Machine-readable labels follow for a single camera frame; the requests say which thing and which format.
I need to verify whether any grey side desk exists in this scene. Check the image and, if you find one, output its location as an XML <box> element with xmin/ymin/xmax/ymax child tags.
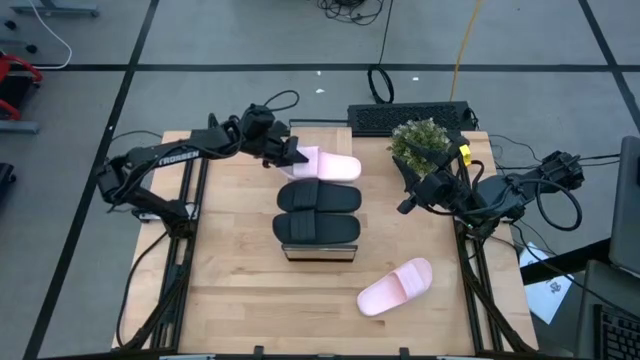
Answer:
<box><xmin>574</xmin><ymin>259</ymin><xmax>640</xmax><ymax>360</ymax></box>

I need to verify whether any black beam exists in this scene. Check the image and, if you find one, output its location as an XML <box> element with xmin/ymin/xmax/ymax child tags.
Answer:
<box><xmin>519</xmin><ymin>238</ymin><xmax>614</xmax><ymax>286</ymax></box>

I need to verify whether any black slide sandal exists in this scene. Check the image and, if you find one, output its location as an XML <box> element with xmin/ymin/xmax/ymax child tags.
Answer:
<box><xmin>272</xmin><ymin>209</ymin><xmax>361</xmax><ymax>246</ymax></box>
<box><xmin>276</xmin><ymin>178</ymin><xmax>363</xmax><ymax>213</ymax></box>

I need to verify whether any wooden shelf with metal frame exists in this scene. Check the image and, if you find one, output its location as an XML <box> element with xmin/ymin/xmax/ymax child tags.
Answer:
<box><xmin>280</xmin><ymin>118</ymin><xmax>360</xmax><ymax>263</ymax></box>

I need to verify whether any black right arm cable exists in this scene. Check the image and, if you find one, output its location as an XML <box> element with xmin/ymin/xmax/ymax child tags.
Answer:
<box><xmin>535</xmin><ymin>175</ymin><xmax>584</xmax><ymax>232</ymax></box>

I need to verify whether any tangled black cable bundle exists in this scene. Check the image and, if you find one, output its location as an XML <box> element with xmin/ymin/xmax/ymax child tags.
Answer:
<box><xmin>314</xmin><ymin>0</ymin><xmax>386</xmax><ymax>27</ymax></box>

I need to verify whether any grey metal bar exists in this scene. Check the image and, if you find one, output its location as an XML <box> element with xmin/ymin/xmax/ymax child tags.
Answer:
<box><xmin>0</xmin><ymin>119</ymin><xmax>41</xmax><ymax>135</ymax></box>

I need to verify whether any grey monitor back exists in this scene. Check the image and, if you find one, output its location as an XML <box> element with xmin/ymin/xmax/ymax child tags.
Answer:
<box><xmin>607</xmin><ymin>135</ymin><xmax>640</xmax><ymax>279</ymax></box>

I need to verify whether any black looped floor cable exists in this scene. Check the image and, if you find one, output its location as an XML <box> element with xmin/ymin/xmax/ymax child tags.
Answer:
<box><xmin>367</xmin><ymin>0</ymin><xmax>396</xmax><ymax>105</ymax></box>

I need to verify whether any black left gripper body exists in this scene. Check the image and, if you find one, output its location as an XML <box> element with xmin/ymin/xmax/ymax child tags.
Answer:
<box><xmin>239</xmin><ymin>103</ymin><xmax>294</xmax><ymax>162</ymax></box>

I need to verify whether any black keyboard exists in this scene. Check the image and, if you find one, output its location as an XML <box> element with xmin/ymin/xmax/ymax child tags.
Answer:
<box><xmin>592</xmin><ymin>303</ymin><xmax>640</xmax><ymax>360</ymax></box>

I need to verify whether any thick black cable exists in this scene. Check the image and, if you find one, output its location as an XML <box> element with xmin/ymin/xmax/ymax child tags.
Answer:
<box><xmin>115</xmin><ymin>232</ymin><xmax>169</xmax><ymax>349</ymax></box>

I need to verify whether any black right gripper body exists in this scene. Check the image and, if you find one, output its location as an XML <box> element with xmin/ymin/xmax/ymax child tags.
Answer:
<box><xmin>397</xmin><ymin>167</ymin><xmax>474</xmax><ymax>216</ymax></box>

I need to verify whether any grey metal table foot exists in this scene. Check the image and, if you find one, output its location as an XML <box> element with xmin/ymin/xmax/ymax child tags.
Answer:
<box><xmin>9</xmin><ymin>0</ymin><xmax>100</xmax><ymax>19</ymax></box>

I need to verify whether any white floor cable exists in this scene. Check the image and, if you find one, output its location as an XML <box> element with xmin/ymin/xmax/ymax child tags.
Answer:
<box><xmin>28</xmin><ymin>0</ymin><xmax>74</xmax><ymax>71</ymax></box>

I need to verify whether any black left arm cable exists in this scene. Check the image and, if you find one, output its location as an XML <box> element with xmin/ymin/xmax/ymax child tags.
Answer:
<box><xmin>263</xmin><ymin>89</ymin><xmax>301</xmax><ymax>113</ymax></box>

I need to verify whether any small green potted plant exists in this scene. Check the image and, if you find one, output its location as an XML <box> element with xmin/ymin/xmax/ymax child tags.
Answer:
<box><xmin>387</xmin><ymin>118</ymin><xmax>459</xmax><ymax>177</ymax></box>

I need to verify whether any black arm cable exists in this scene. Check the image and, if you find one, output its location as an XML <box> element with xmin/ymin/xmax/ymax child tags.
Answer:
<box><xmin>263</xmin><ymin>89</ymin><xmax>301</xmax><ymax>113</ymax></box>
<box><xmin>535</xmin><ymin>175</ymin><xmax>584</xmax><ymax>232</ymax></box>

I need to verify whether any thin black power cable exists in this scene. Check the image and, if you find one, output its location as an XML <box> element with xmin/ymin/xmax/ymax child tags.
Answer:
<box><xmin>487</xmin><ymin>133</ymin><xmax>622</xmax><ymax>171</ymax></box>

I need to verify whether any pink slide sandal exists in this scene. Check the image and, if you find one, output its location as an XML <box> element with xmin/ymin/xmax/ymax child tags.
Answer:
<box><xmin>279</xmin><ymin>145</ymin><xmax>362</xmax><ymax>182</ymax></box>
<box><xmin>356</xmin><ymin>257</ymin><xmax>434</xmax><ymax>318</ymax></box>

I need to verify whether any white paper sheet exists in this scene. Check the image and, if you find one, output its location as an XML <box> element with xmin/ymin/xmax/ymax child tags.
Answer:
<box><xmin>519</xmin><ymin>243</ymin><xmax>576</xmax><ymax>325</ymax></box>

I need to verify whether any black chair part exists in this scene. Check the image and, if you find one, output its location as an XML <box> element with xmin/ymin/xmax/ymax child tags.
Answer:
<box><xmin>0</xmin><ymin>162</ymin><xmax>17</xmax><ymax>201</ymax></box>

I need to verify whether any yellow floor cable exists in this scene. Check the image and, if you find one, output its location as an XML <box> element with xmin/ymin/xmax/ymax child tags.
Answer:
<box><xmin>448</xmin><ymin>0</ymin><xmax>485</xmax><ymax>102</ymax></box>

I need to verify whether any black aluminium table frame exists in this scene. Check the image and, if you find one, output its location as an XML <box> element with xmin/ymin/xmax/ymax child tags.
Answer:
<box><xmin>112</xmin><ymin>112</ymin><xmax>540</xmax><ymax>360</ymax></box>

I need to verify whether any red metal cart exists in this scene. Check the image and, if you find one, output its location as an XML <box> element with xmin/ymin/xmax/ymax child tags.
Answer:
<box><xmin>0</xmin><ymin>52</ymin><xmax>44</xmax><ymax>122</ymax></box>

